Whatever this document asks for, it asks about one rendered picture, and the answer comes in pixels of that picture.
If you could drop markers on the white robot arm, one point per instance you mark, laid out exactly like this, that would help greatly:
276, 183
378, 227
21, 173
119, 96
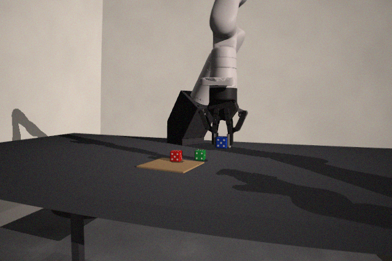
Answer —
221, 61

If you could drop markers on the red die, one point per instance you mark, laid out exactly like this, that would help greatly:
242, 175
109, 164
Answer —
176, 155

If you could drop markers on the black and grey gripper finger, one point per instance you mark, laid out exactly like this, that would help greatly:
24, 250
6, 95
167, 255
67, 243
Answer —
229, 122
213, 129

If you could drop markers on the green die with white pips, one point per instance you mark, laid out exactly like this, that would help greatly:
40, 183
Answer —
200, 155

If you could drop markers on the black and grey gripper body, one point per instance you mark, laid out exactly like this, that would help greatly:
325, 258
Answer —
223, 98

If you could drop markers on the tan flat mat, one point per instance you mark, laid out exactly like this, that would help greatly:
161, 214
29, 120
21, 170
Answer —
164, 164

